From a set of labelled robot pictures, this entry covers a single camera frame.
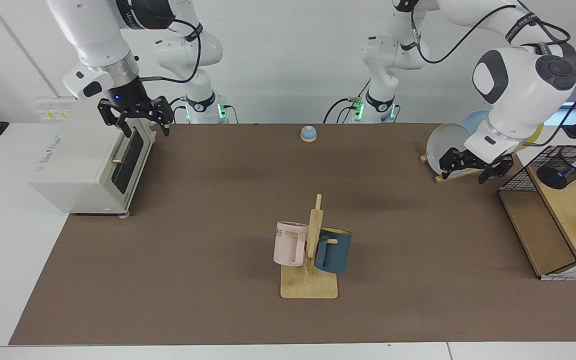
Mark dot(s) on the black mesh pen holder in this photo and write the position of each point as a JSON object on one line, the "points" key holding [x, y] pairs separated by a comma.
{"points": [[553, 176]]}

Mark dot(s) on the wooden plate rack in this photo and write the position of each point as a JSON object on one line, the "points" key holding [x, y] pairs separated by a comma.
{"points": [[468, 173]]}

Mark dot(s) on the grey plate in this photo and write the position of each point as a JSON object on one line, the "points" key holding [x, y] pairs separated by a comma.
{"points": [[445, 140]]}

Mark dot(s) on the light blue plate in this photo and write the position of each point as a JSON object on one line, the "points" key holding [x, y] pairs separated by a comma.
{"points": [[475, 120]]}

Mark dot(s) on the pale toaster oven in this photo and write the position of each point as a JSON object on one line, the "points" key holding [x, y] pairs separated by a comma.
{"points": [[78, 165]]}

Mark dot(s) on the yellow plate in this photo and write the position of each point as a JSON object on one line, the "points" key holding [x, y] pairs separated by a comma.
{"points": [[532, 137]]}

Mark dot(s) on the dark blue cup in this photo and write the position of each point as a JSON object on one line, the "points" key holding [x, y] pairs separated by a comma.
{"points": [[335, 252]]}

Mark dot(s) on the small blue round bell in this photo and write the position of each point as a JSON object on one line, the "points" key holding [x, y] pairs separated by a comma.
{"points": [[308, 133]]}

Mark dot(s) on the brown table cloth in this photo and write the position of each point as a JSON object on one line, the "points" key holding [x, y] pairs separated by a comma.
{"points": [[218, 275]]}

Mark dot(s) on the pink cup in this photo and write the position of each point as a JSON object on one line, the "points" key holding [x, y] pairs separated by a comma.
{"points": [[288, 245]]}

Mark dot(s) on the wooden cup stand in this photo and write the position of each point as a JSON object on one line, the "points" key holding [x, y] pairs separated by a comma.
{"points": [[309, 287]]}

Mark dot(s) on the white wall socket box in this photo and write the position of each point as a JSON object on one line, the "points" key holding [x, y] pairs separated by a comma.
{"points": [[50, 111]]}

